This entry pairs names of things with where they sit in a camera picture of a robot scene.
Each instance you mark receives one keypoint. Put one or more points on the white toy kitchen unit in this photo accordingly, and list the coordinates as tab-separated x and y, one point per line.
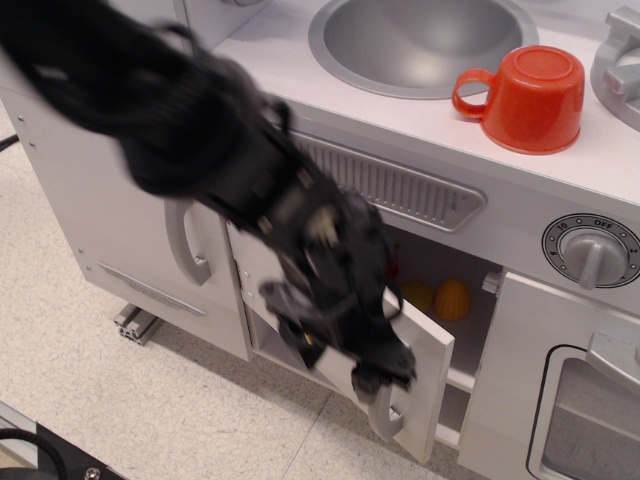
182	408

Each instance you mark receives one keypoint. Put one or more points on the aluminium extrusion rail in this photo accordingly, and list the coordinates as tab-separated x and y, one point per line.
136	324

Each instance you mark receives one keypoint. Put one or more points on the silver toy faucet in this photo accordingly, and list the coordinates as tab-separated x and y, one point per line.
616	86

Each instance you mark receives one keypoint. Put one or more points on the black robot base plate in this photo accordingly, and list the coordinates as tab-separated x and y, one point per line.
56	458

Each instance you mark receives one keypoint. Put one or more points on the white cabinet door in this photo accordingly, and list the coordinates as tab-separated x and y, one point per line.
431	345

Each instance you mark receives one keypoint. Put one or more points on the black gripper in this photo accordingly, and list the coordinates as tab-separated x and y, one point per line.
357	325

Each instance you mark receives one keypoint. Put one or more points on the orange plastic cup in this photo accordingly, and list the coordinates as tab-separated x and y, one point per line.
532	104

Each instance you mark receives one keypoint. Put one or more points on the yellow toy corn piece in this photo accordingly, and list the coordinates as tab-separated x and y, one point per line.
452	301

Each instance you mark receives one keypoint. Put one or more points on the white fridge door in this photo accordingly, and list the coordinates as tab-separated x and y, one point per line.
107	218

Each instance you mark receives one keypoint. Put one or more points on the silver timer knob dial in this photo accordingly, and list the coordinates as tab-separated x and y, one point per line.
593	251

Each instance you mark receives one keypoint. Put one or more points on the oven door with window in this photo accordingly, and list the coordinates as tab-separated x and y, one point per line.
586	424

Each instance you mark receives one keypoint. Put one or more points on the red toy bell pepper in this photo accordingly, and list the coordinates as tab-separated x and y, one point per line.
391	266

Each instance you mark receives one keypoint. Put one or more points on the silver cabinet door handle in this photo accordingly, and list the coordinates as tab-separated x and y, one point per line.
383	419

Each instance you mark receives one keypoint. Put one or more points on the silver vent grille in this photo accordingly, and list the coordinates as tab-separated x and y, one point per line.
429	200

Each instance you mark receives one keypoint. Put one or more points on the yellow toy potato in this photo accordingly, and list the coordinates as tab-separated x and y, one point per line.
418	293

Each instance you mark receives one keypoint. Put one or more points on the silver sink bowl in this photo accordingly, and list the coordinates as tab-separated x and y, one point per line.
415	49

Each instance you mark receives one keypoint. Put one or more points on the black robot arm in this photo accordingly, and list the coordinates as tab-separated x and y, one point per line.
194	126

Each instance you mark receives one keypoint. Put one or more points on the silver fridge emblem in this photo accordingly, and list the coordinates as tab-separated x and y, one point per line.
153	292

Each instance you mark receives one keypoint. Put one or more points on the silver fridge door handle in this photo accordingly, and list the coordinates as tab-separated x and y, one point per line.
194	268

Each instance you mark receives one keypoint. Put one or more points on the silver oven handle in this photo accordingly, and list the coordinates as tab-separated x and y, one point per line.
615	359

